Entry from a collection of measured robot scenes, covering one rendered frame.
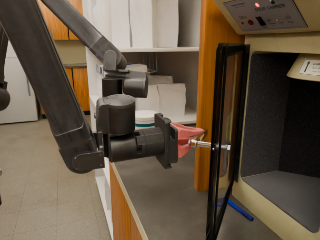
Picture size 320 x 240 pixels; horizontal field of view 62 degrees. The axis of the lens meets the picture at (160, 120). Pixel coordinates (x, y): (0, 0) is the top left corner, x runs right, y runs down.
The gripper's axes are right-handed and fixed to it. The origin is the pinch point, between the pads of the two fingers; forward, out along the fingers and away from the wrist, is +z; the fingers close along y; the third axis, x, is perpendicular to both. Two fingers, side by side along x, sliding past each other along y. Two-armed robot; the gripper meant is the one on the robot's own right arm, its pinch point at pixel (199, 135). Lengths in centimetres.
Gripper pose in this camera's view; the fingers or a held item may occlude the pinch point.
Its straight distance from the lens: 58.4
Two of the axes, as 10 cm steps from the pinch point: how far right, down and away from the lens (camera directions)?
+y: -0.2, -9.6, -2.8
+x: -3.3, -2.6, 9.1
